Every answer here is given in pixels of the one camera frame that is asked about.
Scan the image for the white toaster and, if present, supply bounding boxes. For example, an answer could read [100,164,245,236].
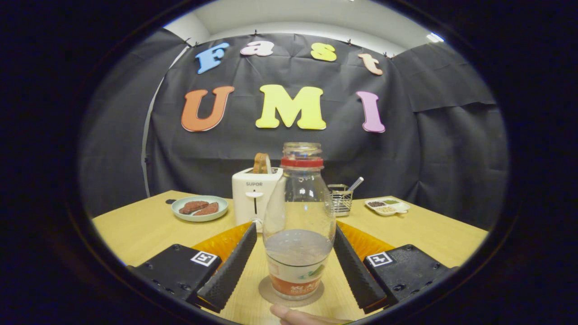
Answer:
[232,166,285,233]

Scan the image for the round brown coaster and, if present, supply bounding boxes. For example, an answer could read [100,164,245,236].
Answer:
[258,275,325,308]

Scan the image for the clear plastic juice bottle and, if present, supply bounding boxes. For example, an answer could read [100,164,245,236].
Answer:
[263,142,336,301]

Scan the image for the toast slice in toaster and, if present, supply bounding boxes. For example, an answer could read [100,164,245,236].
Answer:
[253,153,272,175]

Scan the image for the metal wire basket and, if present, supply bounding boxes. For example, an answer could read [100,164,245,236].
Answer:
[328,184,354,217]

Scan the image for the pale green plate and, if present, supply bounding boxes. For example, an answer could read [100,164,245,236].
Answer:
[171,195,229,223]

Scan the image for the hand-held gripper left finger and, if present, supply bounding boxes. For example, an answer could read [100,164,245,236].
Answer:
[128,222,258,313]

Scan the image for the wooden table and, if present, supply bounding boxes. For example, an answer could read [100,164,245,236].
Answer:
[92,190,489,325]

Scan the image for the white divided dish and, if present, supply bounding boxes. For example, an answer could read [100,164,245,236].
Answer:
[364,197,410,216]

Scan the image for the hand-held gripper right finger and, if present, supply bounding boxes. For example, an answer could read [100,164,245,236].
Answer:
[333,220,459,315]

